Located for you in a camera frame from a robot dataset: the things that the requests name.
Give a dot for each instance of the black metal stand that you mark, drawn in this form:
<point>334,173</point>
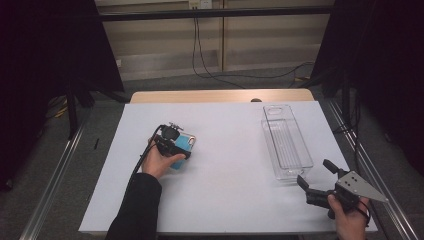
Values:
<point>346,100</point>
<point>71,113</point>

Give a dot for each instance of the black horizontal bar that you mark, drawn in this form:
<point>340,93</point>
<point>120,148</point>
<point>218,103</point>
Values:
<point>216,13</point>

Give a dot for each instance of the aluminium floor rail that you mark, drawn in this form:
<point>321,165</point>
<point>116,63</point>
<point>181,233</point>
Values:
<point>396,216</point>
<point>50,190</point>

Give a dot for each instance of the white wall socket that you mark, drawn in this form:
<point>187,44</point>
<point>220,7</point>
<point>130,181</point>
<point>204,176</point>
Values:
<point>200,4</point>

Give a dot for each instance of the small black floor item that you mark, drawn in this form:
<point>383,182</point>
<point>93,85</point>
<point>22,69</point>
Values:
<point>96,143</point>

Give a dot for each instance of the dark table grommet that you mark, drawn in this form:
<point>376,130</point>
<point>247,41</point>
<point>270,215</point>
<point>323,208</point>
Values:
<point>256,100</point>

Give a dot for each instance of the person's left hand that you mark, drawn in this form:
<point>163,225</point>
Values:
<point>156,165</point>

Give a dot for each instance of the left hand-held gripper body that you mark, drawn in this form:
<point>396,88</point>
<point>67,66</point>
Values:
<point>168,135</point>

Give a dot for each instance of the white table board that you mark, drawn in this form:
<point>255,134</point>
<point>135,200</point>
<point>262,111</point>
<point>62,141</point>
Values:
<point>226,193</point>

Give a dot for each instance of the light wooden table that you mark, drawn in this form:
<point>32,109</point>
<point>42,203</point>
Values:
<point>200,96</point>

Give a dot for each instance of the clear plastic storage box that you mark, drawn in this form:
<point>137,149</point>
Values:
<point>286,146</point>

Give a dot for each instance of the black curtain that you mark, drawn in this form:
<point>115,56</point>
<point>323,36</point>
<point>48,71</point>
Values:
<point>383,66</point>
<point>40,66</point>

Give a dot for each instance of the blue phone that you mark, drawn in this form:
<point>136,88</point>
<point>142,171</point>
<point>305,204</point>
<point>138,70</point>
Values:
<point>185,141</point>

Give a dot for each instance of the person's right hand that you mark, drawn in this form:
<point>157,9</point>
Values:
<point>350,225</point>

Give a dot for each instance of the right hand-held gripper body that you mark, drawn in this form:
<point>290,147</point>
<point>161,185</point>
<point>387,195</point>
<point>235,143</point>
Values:
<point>353,186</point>

